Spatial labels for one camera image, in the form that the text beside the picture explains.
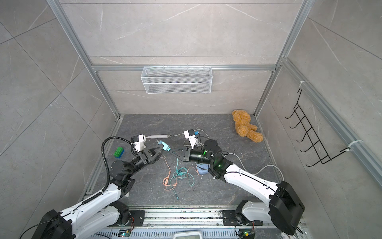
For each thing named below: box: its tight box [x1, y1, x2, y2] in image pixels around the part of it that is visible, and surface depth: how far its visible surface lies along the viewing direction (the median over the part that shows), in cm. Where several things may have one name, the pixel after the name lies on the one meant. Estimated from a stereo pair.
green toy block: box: [113, 146, 125, 159], surface depth 97 cm
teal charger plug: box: [156, 139, 172, 152], surface depth 64 cm
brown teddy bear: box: [231, 110, 264, 143], surface depth 105 cm
